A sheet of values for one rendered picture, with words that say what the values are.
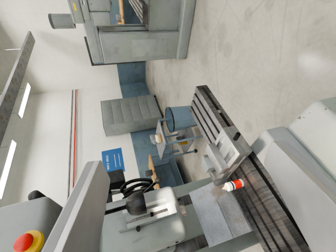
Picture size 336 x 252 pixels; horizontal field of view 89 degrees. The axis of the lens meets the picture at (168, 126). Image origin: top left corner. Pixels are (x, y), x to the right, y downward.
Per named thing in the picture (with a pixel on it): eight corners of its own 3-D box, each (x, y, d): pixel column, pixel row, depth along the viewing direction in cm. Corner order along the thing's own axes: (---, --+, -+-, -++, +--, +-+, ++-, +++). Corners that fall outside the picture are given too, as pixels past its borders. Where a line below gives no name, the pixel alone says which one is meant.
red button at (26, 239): (32, 230, 43) (13, 235, 42) (29, 248, 41) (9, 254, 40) (38, 232, 46) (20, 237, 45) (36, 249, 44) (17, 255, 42)
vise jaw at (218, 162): (214, 142, 90) (207, 143, 89) (229, 167, 81) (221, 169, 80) (211, 148, 94) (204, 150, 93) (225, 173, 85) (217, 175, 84)
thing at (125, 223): (173, 201, 65) (116, 218, 59) (177, 212, 62) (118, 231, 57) (172, 204, 68) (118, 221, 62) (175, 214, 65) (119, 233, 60)
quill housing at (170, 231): (173, 182, 73) (93, 203, 65) (191, 236, 61) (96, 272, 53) (168, 196, 88) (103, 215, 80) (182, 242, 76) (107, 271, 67)
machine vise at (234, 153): (234, 125, 83) (214, 129, 80) (253, 150, 74) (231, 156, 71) (213, 161, 109) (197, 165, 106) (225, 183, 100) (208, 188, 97)
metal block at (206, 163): (213, 156, 91) (203, 158, 90) (218, 165, 88) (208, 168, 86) (210, 160, 95) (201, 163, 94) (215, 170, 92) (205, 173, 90)
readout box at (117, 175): (122, 166, 106) (85, 174, 101) (124, 180, 101) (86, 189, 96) (125, 179, 122) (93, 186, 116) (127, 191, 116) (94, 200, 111)
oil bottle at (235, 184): (240, 177, 85) (221, 183, 82) (245, 185, 83) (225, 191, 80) (237, 180, 88) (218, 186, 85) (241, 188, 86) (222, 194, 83)
